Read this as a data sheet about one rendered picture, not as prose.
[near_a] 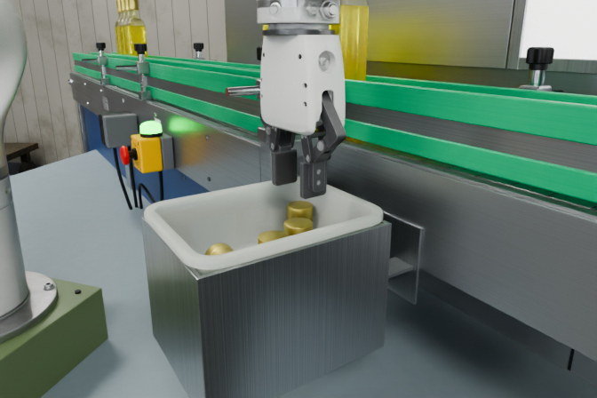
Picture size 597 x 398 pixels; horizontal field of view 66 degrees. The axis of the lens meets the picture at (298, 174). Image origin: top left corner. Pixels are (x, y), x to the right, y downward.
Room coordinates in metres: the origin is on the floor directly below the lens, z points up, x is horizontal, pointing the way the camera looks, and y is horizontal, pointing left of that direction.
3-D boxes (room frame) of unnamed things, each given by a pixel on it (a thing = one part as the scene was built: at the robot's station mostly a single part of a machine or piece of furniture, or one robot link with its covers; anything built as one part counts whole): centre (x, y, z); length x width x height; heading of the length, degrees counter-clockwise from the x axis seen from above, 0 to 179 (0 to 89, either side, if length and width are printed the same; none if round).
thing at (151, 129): (0.94, 0.31, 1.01); 0.04 x 0.04 x 0.03
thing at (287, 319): (0.48, 0.02, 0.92); 0.27 x 0.17 x 0.15; 123
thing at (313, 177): (0.46, -0.02, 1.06); 0.03 x 0.03 x 0.07; 35
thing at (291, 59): (0.49, 0.00, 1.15); 0.10 x 0.07 x 0.11; 35
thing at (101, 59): (1.48, 0.64, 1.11); 0.07 x 0.04 x 0.13; 123
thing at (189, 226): (0.47, 0.04, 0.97); 0.22 x 0.17 x 0.09; 123
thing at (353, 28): (0.72, -0.07, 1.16); 0.06 x 0.06 x 0.21; 34
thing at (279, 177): (0.53, 0.02, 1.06); 0.03 x 0.03 x 0.07; 35
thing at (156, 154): (0.94, 0.31, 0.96); 0.07 x 0.07 x 0.07; 33
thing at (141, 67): (1.09, 0.39, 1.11); 0.07 x 0.04 x 0.13; 123
